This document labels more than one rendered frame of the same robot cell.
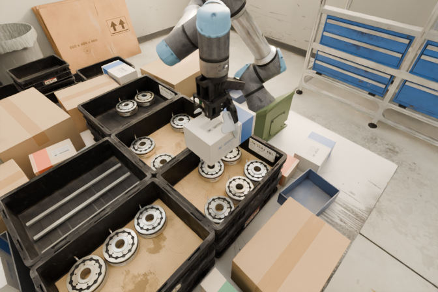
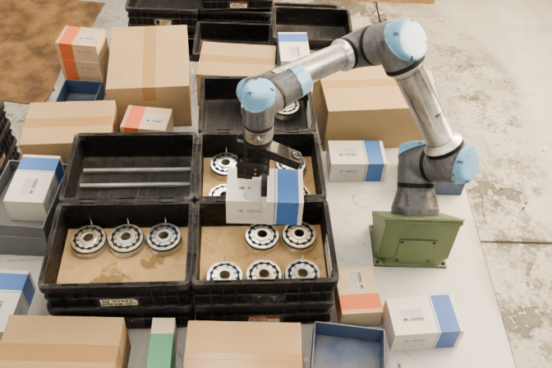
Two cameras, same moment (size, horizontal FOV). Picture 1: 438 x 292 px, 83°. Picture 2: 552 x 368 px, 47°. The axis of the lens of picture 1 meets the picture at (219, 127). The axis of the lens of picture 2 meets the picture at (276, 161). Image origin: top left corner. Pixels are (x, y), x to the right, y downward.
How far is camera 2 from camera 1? 1.09 m
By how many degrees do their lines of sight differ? 30
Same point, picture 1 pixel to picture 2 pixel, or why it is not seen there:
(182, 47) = not seen: hidden behind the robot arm
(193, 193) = (223, 246)
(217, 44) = (249, 117)
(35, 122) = (155, 73)
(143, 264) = (129, 267)
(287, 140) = (418, 285)
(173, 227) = (176, 260)
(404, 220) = not seen: outside the picture
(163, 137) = not seen: hidden behind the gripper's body
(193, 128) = (233, 176)
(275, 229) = (249, 333)
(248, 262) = (197, 333)
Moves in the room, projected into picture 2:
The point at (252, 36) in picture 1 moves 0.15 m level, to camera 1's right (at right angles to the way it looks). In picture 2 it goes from (417, 110) to (462, 137)
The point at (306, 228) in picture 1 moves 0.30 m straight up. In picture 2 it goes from (277, 357) to (282, 292)
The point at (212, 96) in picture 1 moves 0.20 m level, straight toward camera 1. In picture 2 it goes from (246, 156) to (185, 200)
